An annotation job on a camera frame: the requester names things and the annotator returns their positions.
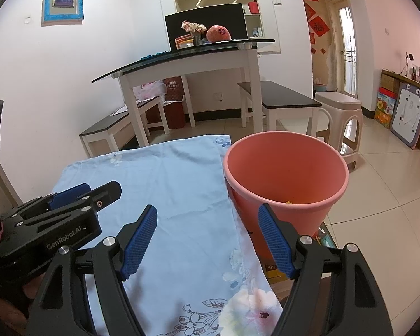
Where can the small blue flat item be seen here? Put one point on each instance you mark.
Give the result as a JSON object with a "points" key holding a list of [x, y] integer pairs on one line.
{"points": [[154, 55]]}

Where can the dark red tall box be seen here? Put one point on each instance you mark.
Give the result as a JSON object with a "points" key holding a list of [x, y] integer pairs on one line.
{"points": [[175, 108]]}

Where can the small red box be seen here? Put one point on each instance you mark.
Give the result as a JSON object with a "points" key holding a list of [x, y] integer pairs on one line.
{"points": [[253, 7]]}

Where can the person's left hand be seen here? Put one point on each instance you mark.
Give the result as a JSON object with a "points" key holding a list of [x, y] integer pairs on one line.
{"points": [[7, 318]]}

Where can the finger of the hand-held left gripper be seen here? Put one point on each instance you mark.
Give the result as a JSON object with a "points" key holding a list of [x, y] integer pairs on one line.
{"points": [[71, 194], [106, 194]]}

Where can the white balcony door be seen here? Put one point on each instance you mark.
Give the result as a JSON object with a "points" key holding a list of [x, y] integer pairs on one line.
{"points": [[346, 45]]}

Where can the light blue floral cloth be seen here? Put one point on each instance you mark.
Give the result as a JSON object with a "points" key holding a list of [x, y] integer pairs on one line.
{"points": [[182, 182]]}

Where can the grey framed drawing board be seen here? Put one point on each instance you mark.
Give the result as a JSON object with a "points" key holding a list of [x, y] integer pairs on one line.
{"points": [[411, 113]]}

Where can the white paper sheets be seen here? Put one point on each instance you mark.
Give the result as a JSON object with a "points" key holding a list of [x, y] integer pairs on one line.
{"points": [[119, 110]]}

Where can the dark top white bench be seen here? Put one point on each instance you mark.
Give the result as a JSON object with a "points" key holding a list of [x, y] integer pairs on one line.
{"points": [[283, 96], [108, 124]]}

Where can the red white packet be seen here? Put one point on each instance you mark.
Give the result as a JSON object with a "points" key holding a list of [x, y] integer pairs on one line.
{"points": [[184, 42]]}

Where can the large red round fruit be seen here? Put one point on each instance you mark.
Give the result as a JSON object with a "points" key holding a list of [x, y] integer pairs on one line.
{"points": [[217, 34]]}

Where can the stack of cardboard boxes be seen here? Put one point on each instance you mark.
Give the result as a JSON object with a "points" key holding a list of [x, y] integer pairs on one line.
{"points": [[386, 101]]}

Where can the pale green waste bin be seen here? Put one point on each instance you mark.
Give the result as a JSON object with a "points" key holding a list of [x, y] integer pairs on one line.
{"points": [[320, 87]]}

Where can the white wall socket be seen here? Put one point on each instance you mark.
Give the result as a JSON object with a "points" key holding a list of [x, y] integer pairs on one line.
{"points": [[219, 97]]}

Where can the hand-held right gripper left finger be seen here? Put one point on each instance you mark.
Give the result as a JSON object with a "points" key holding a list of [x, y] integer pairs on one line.
{"points": [[140, 245]]}

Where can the glass top white table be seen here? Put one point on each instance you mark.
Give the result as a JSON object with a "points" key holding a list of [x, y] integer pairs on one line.
{"points": [[189, 63]]}

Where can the dried flower bouquet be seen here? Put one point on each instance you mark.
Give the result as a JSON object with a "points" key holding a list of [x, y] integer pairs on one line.
{"points": [[193, 28]]}

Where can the pink white plastic bag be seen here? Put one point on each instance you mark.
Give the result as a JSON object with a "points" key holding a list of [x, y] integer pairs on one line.
{"points": [[148, 91]]}

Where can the red square wall decoration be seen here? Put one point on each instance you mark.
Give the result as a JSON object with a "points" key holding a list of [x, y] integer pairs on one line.
{"points": [[317, 25]]}

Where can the black monitor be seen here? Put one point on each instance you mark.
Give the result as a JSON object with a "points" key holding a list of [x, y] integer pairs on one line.
{"points": [[224, 15]]}

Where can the pink plastic bucket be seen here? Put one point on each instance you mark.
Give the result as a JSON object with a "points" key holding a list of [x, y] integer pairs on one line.
{"points": [[287, 168]]}

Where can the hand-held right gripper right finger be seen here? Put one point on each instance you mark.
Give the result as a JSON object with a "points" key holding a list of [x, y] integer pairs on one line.
{"points": [[274, 245]]}

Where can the beige plastic stool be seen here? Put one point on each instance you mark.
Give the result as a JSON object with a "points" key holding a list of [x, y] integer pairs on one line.
{"points": [[337, 101]]}

